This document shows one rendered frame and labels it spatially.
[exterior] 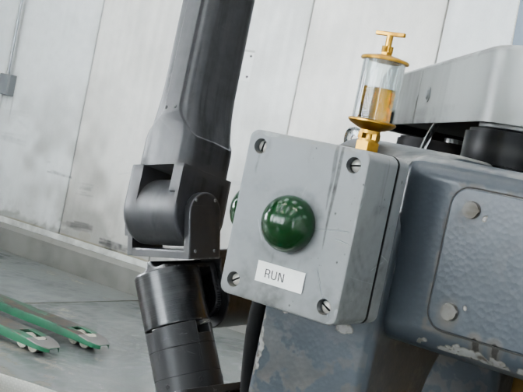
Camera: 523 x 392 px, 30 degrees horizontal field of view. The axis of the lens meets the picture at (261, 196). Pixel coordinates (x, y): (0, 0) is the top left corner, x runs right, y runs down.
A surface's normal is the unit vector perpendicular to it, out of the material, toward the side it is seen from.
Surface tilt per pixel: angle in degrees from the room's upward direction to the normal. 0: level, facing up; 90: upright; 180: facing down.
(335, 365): 90
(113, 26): 90
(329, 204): 90
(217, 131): 67
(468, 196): 90
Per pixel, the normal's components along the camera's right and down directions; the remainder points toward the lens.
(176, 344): -0.05, -0.23
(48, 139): -0.57, -0.07
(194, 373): 0.20, -0.28
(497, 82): -0.85, -0.15
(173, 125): -0.66, -0.27
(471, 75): -0.98, -0.20
